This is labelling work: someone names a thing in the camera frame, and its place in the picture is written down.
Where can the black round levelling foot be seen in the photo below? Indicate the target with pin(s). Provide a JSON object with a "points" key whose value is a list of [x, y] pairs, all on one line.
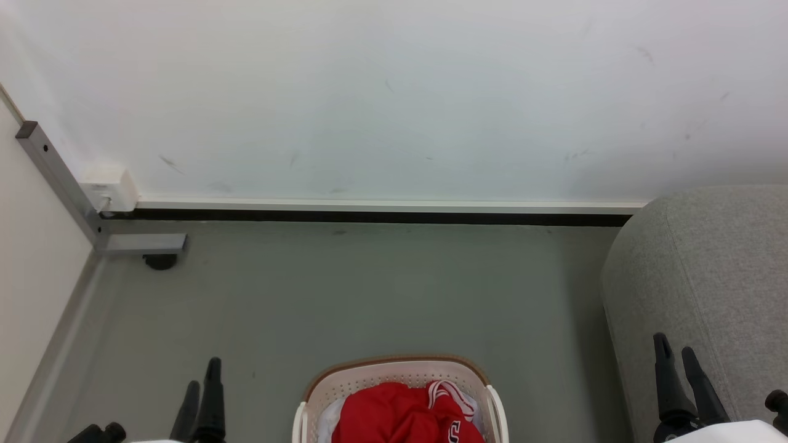
{"points": [[160, 261]]}

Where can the grey fabric sofa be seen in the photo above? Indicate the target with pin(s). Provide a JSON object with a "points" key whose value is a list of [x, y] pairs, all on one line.
{"points": [[708, 258]]}

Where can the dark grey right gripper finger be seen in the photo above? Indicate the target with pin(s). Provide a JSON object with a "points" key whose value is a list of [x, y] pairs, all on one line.
{"points": [[702, 387], [670, 384]]}

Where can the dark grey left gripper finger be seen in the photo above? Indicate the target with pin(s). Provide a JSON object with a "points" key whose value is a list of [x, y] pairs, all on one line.
{"points": [[212, 406], [186, 411]]}

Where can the white plastic junction box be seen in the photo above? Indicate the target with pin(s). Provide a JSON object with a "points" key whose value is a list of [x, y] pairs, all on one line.
{"points": [[114, 184]]}

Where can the aluminium frame profile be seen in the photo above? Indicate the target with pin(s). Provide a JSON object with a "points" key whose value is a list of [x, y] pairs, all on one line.
{"points": [[56, 173]]}

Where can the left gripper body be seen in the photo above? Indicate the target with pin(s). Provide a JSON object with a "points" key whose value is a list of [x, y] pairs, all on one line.
{"points": [[112, 432]]}

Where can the red sports garment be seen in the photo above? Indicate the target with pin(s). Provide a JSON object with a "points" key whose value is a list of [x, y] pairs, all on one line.
{"points": [[394, 415]]}

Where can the cream perforated laundry basket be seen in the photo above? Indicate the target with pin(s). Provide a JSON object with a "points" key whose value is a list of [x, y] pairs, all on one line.
{"points": [[381, 372]]}

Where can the white and black baseboard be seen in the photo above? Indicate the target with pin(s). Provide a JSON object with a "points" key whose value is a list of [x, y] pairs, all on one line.
{"points": [[369, 210]]}

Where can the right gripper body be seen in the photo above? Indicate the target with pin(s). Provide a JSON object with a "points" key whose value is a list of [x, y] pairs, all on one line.
{"points": [[739, 433]]}

